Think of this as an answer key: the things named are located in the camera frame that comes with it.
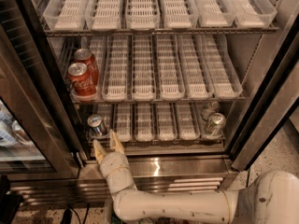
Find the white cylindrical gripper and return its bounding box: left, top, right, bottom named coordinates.
left=93, top=130, right=129, bottom=178

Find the silver blue redbull can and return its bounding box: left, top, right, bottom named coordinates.
left=87, top=114, right=107, bottom=136

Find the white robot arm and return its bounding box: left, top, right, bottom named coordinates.
left=93, top=131, right=299, bottom=224

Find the shelf tray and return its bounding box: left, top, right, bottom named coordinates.
left=194, top=0, right=236, bottom=27
left=88, top=105, right=112, bottom=140
left=155, top=35, right=185, bottom=101
left=135, top=104, right=154, bottom=142
left=71, top=36, right=107, bottom=102
left=113, top=104, right=132, bottom=142
left=176, top=103, right=200, bottom=140
left=43, top=0, right=88, bottom=31
left=102, top=35, right=128, bottom=102
left=232, top=0, right=277, bottom=28
left=199, top=35, right=243, bottom=99
left=195, top=104, right=222, bottom=140
left=160, top=0, right=199, bottom=29
left=132, top=35, right=156, bottom=101
left=156, top=103, right=177, bottom=141
left=178, top=35, right=214, bottom=100
left=125, top=0, right=160, bottom=30
left=84, top=0, right=122, bottom=31

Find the glass fridge door left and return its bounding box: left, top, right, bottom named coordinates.
left=0, top=0, right=79, bottom=181

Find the front red coca-cola can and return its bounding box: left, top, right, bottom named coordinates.
left=67, top=63, right=96, bottom=96

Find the red coca-cola can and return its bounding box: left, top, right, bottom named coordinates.
left=74, top=49, right=99, bottom=85
left=67, top=63, right=96, bottom=96

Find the rear red coca-cola can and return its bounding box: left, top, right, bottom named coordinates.
left=74, top=49, right=99, bottom=85

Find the rear silver green can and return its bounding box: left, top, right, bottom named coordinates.
left=200, top=101, right=220, bottom=120

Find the silver green can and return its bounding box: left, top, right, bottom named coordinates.
left=200, top=101, right=220, bottom=120
left=205, top=113, right=226, bottom=137

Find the front silver green can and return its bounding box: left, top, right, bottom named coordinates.
left=205, top=113, right=226, bottom=137

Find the stainless steel fridge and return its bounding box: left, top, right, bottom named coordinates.
left=7, top=0, right=299, bottom=205

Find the black plug on floor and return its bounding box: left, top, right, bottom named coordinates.
left=60, top=208, right=72, bottom=224

